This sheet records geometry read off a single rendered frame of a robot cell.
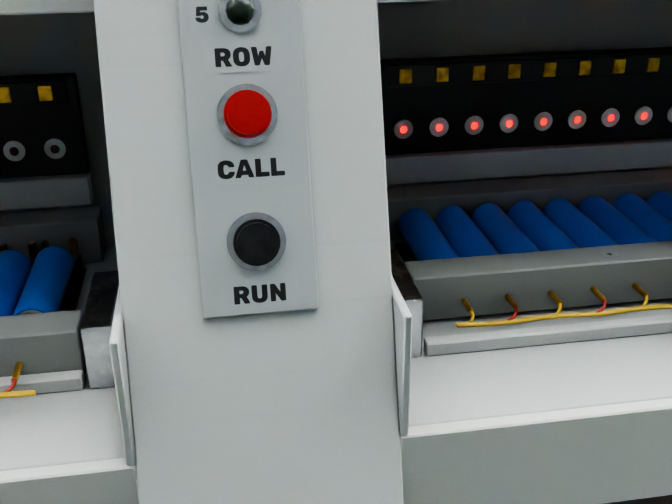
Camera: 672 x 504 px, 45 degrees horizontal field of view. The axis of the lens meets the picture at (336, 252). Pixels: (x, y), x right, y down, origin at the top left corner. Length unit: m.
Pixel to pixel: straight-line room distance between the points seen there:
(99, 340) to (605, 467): 0.20
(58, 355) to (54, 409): 0.02
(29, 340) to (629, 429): 0.23
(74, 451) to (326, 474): 0.09
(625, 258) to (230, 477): 0.21
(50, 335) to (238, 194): 0.10
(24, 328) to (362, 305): 0.14
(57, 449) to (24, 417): 0.03
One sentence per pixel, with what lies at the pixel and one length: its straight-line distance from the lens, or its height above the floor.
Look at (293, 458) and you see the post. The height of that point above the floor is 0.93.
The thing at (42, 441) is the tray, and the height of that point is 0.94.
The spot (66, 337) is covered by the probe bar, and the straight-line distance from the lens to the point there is 0.34.
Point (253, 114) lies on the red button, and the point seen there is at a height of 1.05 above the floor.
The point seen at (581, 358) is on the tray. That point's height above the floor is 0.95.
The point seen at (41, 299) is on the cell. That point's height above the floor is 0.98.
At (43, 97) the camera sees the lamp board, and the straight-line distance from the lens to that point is 0.45.
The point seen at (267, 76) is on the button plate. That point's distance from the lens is 0.28.
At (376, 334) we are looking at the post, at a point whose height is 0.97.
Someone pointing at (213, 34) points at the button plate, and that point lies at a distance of 0.28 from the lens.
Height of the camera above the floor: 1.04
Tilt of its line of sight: 6 degrees down
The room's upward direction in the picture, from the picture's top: 3 degrees counter-clockwise
